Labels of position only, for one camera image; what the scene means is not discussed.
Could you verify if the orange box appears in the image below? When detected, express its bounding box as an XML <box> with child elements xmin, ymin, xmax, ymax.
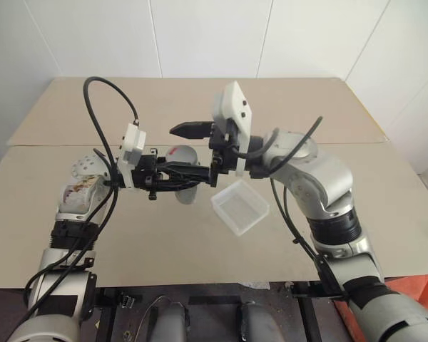
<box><xmin>333</xmin><ymin>273</ymin><xmax>428</xmax><ymax>342</ymax></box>

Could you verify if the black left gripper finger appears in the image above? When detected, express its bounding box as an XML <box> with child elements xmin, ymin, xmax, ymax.
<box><xmin>158</xmin><ymin>161</ymin><xmax>202</xmax><ymax>177</ymax></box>
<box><xmin>159</xmin><ymin>175</ymin><xmax>201</xmax><ymax>192</ymax></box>

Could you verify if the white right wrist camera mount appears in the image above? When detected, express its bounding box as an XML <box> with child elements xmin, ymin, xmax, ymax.
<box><xmin>210</xmin><ymin>81</ymin><xmax>254</xmax><ymax>178</ymax></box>

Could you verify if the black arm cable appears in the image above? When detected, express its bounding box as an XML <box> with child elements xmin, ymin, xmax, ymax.
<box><xmin>24</xmin><ymin>76</ymin><xmax>141</xmax><ymax>321</ymax></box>
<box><xmin>268</xmin><ymin>115</ymin><xmax>351</xmax><ymax>301</ymax></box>

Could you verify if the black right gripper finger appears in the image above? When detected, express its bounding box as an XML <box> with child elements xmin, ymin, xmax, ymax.
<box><xmin>168</xmin><ymin>121</ymin><xmax>215</xmax><ymax>141</ymax></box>
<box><xmin>184</xmin><ymin>165</ymin><xmax>213</xmax><ymax>187</ymax></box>

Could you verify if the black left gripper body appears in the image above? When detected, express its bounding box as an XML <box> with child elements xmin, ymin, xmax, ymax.
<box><xmin>130</xmin><ymin>155</ymin><xmax>165</xmax><ymax>202</ymax></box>

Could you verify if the dark grey rounded shape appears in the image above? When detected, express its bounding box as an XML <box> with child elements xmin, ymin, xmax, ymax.
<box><xmin>152</xmin><ymin>295</ymin><xmax>190</xmax><ymax>342</ymax></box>

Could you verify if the black metal frame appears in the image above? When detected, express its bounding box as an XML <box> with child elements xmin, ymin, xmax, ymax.
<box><xmin>91</xmin><ymin>280</ymin><xmax>345</xmax><ymax>342</ymax></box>

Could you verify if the grey jar lid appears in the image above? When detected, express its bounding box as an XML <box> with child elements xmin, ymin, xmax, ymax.
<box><xmin>163</xmin><ymin>144</ymin><xmax>200</xmax><ymax>165</ymax></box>

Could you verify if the clear plastic box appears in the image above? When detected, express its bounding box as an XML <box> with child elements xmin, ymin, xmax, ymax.
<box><xmin>210</xmin><ymin>179</ymin><xmax>270</xmax><ymax>237</ymax></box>

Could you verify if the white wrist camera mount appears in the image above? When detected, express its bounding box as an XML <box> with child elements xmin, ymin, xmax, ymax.
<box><xmin>116</xmin><ymin>123</ymin><xmax>147</xmax><ymax>189</ymax></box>
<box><xmin>210</xmin><ymin>81</ymin><xmax>254</xmax><ymax>178</ymax></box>

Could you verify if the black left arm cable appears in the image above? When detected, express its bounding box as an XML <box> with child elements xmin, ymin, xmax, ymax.
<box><xmin>24</xmin><ymin>76</ymin><xmax>141</xmax><ymax>321</ymax></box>

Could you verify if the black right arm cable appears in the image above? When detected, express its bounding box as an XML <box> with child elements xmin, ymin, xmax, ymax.
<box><xmin>268</xmin><ymin>115</ymin><xmax>351</xmax><ymax>301</ymax></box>

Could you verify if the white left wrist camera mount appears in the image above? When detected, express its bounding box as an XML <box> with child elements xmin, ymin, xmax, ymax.
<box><xmin>116</xmin><ymin>123</ymin><xmax>147</xmax><ymax>189</ymax></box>

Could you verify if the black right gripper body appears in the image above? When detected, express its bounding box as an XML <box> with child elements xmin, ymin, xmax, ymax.
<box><xmin>207</xmin><ymin>120</ymin><xmax>245</xmax><ymax>189</ymax></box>

